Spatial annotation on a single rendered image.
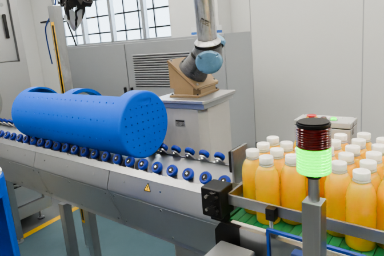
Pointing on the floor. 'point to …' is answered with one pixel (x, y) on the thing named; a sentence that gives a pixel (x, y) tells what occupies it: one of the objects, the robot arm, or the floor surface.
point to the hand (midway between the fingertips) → (75, 28)
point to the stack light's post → (314, 227)
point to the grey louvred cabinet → (112, 86)
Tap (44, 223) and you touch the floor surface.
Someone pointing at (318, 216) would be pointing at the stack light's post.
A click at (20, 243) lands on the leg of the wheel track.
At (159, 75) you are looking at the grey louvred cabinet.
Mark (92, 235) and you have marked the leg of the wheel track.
